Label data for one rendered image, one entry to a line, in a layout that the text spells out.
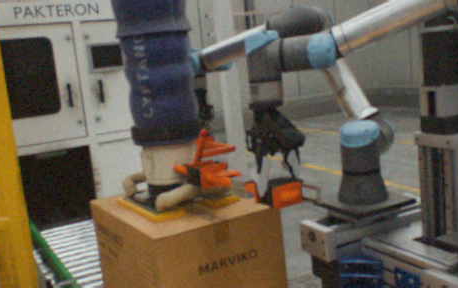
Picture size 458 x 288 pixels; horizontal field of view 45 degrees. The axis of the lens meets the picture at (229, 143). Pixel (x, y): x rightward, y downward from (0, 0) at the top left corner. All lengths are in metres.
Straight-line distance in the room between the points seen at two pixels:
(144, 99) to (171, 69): 0.12
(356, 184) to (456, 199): 0.29
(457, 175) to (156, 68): 0.88
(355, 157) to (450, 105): 0.31
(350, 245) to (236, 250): 0.34
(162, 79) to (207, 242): 0.49
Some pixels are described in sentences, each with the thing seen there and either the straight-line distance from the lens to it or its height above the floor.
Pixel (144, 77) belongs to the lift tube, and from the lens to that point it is 1.66.
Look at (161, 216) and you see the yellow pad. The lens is 1.60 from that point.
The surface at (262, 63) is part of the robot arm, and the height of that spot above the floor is 1.49.
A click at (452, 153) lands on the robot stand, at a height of 1.20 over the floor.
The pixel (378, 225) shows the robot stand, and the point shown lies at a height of 0.97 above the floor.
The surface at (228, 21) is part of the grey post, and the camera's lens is 4.72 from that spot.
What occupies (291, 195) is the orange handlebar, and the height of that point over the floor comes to 1.20.
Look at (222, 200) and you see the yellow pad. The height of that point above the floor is 1.08.
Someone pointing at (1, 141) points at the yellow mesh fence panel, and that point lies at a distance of 2.09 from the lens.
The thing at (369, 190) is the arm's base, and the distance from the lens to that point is 1.68.
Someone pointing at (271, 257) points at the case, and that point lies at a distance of 1.66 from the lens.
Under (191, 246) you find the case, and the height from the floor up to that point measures 1.02.
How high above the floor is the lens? 1.51
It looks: 9 degrees down
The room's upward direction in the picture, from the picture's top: 6 degrees counter-clockwise
